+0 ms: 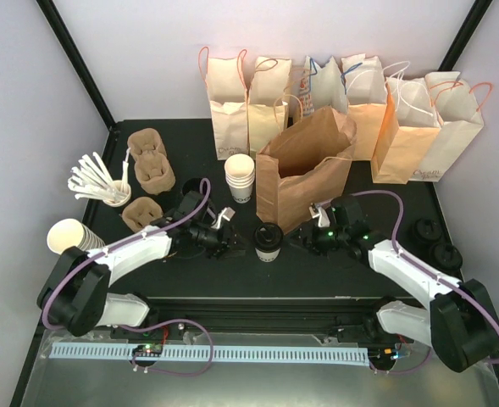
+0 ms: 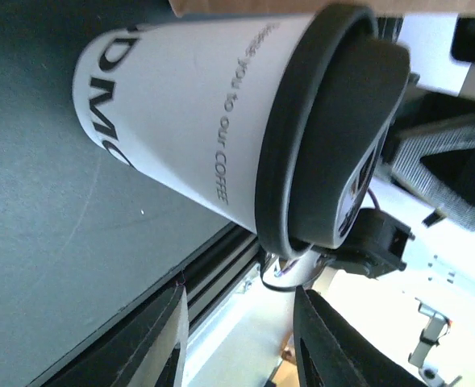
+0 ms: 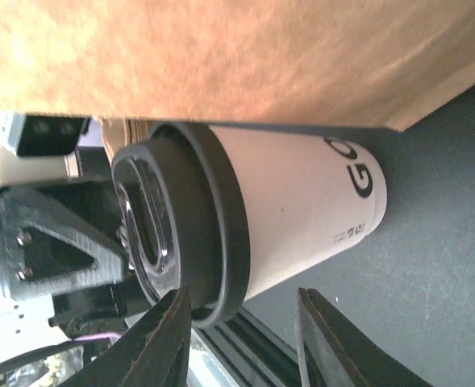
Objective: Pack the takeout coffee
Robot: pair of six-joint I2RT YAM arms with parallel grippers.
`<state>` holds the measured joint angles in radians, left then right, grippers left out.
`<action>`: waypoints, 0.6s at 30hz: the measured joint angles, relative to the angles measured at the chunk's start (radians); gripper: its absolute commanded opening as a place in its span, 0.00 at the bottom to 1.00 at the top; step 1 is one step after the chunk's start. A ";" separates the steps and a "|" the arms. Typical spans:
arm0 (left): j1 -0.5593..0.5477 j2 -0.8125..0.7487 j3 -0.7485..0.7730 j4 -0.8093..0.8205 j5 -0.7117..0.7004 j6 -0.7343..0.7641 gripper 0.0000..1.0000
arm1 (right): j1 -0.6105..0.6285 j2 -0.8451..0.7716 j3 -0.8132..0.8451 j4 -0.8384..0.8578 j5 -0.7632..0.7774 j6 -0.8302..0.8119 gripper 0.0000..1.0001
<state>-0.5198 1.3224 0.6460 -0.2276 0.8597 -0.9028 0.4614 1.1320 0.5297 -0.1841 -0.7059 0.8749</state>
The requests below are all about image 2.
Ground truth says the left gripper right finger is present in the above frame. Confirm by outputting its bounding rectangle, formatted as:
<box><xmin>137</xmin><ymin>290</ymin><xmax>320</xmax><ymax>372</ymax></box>
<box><xmin>294</xmin><ymin>286</ymin><xmax>424</xmax><ymax>387</ymax></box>

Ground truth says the black cup lid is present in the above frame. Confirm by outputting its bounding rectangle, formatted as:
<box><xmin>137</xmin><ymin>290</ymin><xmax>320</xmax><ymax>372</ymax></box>
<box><xmin>255</xmin><ymin>3</ymin><xmax>410</xmax><ymax>258</ymax></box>

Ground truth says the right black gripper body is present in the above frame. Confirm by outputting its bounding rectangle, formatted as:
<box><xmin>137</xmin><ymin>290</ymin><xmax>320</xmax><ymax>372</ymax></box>
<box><xmin>382</xmin><ymin>113</ymin><xmax>475</xmax><ymax>231</ymax></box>

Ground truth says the brown kraft paper bag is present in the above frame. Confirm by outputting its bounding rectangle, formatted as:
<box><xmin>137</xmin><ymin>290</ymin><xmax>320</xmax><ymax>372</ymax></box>
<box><xmin>169</xmin><ymin>0</ymin><xmax>475</xmax><ymax>16</ymax></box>

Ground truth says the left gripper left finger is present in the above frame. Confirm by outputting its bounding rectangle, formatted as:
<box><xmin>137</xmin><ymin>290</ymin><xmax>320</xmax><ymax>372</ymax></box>
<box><xmin>44</xmin><ymin>285</ymin><xmax>189</xmax><ymax>386</ymax></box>

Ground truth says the white paper cup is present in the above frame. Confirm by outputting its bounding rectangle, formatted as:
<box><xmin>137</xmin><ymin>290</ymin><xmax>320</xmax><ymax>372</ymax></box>
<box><xmin>72</xmin><ymin>15</ymin><xmax>311</xmax><ymax>231</ymax></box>

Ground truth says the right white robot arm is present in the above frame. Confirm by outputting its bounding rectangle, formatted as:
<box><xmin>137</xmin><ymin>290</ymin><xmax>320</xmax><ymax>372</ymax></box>
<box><xmin>325</xmin><ymin>13</ymin><xmax>475</xmax><ymax>385</ymax></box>

